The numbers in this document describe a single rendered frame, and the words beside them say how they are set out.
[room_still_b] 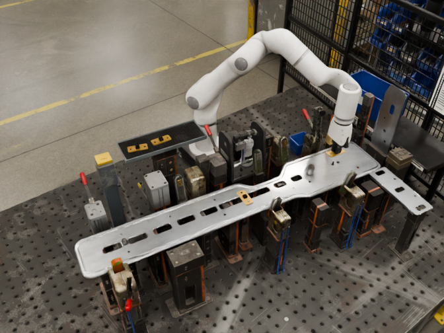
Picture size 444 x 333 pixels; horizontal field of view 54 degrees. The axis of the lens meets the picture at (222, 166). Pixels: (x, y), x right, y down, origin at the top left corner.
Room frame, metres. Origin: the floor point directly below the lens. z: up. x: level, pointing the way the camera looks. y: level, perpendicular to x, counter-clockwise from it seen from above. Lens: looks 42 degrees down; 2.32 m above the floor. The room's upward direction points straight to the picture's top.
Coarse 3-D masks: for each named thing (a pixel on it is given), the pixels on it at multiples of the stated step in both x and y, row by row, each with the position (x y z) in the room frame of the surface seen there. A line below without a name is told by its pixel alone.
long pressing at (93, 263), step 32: (320, 160) 1.53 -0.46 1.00; (352, 160) 1.53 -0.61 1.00; (224, 192) 1.32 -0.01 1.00; (288, 192) 1.32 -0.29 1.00; (320, 192) 1.32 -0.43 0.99; (128, 224) 1.13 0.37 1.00; (160, 224) 1.14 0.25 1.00; (192, 224) 1.14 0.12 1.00; (224, 224) 1.14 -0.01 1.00; (96, 256) 0.98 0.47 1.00; (128, 256) 0.98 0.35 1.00
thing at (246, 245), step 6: (240, 222) 1.28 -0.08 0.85; (246, 222) 1.27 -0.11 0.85; (240, 228) 1.28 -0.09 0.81; (246, 228) 1.28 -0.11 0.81; (240, 234) 1.27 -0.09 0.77; (246, 234) 1.28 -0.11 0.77; (240, 240) 1.28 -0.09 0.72; (246, 240) 1.28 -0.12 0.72; (240, 246) 1.25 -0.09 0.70; (246, 246) 1.25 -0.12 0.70; (252, 246) 1.25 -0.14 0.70
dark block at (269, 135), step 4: (268, 132) 1.59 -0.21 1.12; (268, 136) 1.56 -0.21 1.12; (272, 136) 1.56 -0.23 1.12; (268, 140) 1.55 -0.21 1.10; (272, 140) 1.56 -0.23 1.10; (268, 144) 1.55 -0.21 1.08; (272, 144) 1.56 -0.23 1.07; (268, 148) 1.55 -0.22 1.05; (268, 152) 1.56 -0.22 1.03; (268, 156) 1.56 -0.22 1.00; (268, 160) 1.56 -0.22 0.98; (268, 164) 1.56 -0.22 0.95; (268, 168) 1.56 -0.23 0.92; (264, 172) 1.55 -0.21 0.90; (268, 172) 1.56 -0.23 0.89; (264, 176) 1.55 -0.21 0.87; (268, 176) 1.56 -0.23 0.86; (264, 180) 1.55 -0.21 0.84; (264, 188) 1.55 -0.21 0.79; (264, 192) 1.55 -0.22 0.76
